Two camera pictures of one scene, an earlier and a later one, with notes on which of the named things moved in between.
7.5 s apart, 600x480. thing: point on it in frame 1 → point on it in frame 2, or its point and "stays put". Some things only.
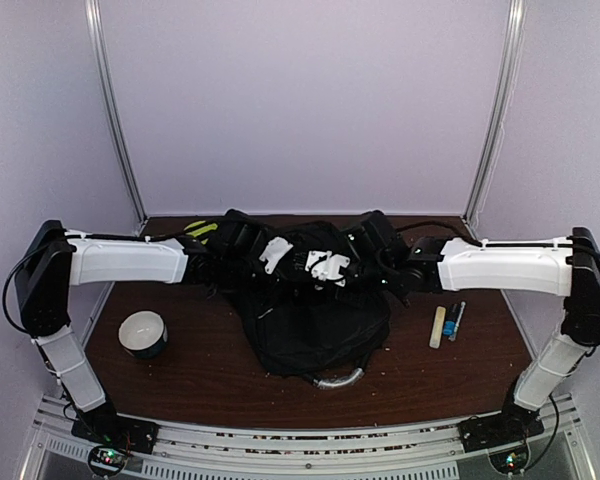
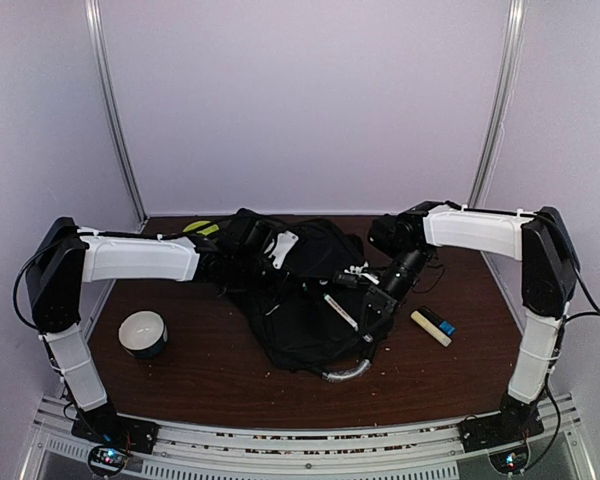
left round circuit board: x=107 y=460 stays put
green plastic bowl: x=200 y=227 stays put
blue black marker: x=451 y=320 → x=444 y=326
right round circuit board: x=510 y=462 stays put
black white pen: x=453 y=335 → x=341 y=312
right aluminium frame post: x=498 y=119 stays put
